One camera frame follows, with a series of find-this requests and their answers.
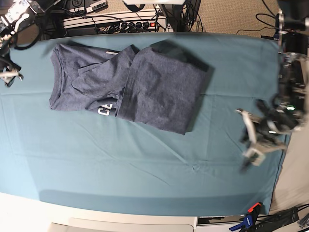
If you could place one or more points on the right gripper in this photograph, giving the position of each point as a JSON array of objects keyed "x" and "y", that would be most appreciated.
[{"x": 9, "y": 72}]

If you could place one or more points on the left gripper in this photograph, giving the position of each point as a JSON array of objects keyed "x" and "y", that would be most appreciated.
[{"x": 262, "y": 132}]

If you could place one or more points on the blue-grey T-shirt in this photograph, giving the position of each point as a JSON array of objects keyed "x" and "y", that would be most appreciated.
[{"x": 158, "y": 86}]

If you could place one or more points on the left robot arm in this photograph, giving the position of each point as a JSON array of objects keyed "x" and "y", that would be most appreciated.
[{"x": 288, "y": 110}]

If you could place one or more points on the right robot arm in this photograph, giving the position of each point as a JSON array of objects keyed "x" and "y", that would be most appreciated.
[{"x": 20, "y": 16}]

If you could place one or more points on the blue orange clamp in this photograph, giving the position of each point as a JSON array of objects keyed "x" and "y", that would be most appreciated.
[{"x": 249, "y": 220}]

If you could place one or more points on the teal table cloth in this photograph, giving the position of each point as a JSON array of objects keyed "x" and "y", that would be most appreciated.
[{"x": 84, "y": 160}]

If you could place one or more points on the white power strip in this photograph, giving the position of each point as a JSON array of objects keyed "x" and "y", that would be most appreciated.
[{"x": 138, "y": 27}]

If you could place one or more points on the white foam board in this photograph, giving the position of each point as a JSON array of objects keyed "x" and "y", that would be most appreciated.
[{"x": 84, "y": 225}]

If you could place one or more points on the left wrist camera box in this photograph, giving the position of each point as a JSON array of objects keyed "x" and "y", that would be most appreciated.
[{"x": 253, "y": 157}]

